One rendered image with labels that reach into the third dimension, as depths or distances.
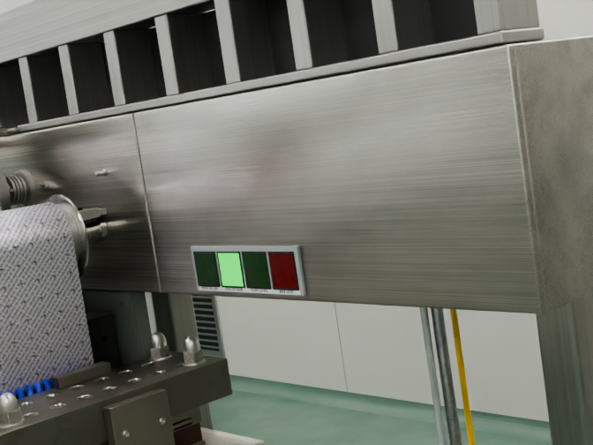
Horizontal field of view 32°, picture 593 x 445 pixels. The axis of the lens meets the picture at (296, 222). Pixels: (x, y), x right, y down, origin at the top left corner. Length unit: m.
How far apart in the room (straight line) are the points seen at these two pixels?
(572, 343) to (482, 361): 3.01
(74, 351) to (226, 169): 0.43
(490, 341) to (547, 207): 3.15
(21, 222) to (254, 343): 3.80
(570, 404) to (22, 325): 0.85
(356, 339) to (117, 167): 3.20
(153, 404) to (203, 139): 0.40
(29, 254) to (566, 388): 0.85
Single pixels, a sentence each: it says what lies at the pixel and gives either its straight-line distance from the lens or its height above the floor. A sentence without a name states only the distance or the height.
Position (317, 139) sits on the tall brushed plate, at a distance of 1.36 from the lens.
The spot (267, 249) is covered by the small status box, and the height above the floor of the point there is 1.22.
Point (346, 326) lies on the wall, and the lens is 4.87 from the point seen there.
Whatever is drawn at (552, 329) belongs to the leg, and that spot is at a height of 1.08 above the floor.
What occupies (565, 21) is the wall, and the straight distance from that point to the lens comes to 3.88.
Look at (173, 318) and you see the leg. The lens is 2.00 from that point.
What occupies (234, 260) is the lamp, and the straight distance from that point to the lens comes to 1.52.
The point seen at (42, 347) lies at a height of 1.09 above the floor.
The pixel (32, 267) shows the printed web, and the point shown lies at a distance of 1.69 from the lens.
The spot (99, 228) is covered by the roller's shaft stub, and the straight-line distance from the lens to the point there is 1.81.
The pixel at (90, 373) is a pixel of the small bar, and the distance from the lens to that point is 1.69.
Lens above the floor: 1.40
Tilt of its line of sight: 6 degrees down
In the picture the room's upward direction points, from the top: 8 degrees counter-clockwise
